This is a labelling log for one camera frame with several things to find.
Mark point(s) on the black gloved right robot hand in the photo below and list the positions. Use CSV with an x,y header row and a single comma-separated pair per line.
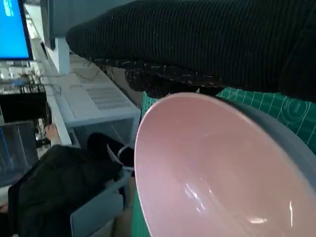
x,y
197,42

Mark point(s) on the pink bowl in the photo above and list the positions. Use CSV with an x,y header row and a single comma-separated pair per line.
x,y
209,160

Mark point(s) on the green cutting mat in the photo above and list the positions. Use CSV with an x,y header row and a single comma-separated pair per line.
x,y
271,108

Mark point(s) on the white mesh cabinet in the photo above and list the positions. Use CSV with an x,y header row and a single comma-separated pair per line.
x,y
103,103

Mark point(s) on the black garment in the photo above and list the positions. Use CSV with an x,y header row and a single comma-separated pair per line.
x,y
108,150

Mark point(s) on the grey monitor with white stand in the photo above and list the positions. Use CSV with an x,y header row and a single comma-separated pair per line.
x,y
53,22

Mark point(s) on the white desk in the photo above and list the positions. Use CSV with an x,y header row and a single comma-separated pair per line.
x,y
56,98

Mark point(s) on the blue screen monitor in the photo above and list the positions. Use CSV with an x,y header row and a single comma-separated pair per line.
x,y
12,29

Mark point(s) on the person in dark jacket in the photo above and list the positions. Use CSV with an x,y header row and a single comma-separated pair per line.
x,y
61,185

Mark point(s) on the grey-blue office chair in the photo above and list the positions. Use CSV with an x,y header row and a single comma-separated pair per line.
x,y
96,217

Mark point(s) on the open laptop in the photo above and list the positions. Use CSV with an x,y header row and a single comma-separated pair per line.
x,y
14,153

